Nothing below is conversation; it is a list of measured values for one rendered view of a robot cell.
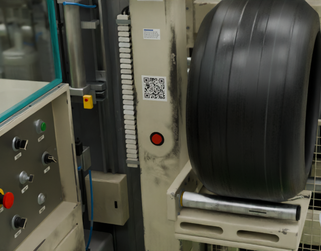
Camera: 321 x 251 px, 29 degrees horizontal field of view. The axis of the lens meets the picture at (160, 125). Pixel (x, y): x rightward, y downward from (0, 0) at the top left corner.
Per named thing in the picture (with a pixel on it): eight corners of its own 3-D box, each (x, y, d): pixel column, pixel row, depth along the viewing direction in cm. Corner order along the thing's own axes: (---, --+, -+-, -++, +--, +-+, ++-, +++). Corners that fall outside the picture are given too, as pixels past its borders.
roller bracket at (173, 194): (167, 221, 183) (165, 191, 179) (203, 164, 217) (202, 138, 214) (177, 222, 182) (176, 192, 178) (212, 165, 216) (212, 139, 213)
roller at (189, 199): (182, 201, 188) (178, 208, 184) (182, 188, 186) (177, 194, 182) (300, 216, 177) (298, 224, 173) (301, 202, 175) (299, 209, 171)
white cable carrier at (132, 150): (127, 166, 195) (116, 15, 177) (132, 160, 199) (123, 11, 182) (140, 168, 194) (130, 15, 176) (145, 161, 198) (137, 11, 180)
